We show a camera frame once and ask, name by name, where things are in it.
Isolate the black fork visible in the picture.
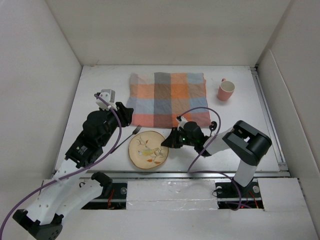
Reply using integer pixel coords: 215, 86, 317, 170
111, 125, 142, 153

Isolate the black spoon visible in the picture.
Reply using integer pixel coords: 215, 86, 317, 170
209, 121, 218, 136

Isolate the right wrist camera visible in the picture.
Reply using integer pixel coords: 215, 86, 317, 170
176, 116, 188, 129

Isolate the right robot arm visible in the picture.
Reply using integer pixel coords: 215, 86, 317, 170
161, 117, 272, 197

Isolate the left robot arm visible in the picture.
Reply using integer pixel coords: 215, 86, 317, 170
12, 102, 134, 240

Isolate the aluminium rail right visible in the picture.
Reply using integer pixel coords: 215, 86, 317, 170
250, 67, 289, 173

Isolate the pink mug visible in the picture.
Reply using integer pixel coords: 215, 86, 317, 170
217, 78, 236, 102

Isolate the purple cable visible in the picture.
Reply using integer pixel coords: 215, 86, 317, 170
0, 93, 123, 240
178, 106, 253, 211

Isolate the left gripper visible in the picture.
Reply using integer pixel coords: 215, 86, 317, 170
98, 102, 133, 147

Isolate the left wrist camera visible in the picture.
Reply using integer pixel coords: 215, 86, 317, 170
96, 89, 117, 110

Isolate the bird pattern plate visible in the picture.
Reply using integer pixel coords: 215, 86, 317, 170
128, 130, 169, 170

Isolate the white foam block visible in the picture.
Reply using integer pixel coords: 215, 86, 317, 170
126, 179, 218, 211

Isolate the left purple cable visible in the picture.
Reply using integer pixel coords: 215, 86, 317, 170
0, 93, 123, 240

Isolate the checkered cloth placemat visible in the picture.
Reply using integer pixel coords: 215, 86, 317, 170
126, 72, 211, 129

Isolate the aluminium rail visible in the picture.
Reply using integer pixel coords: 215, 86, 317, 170
250, 67, 289, 173
52, 169, 291, 181

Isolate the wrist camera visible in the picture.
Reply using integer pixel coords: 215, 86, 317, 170
176, 116, 188, 129
96, 89, 117, 110

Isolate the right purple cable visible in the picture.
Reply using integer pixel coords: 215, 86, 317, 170
178, 106, 253, 211

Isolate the aluminium rail front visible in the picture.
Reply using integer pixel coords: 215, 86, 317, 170
52, 169, 291, 181

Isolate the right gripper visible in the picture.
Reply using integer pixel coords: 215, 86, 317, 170
161, 127, 196, 149

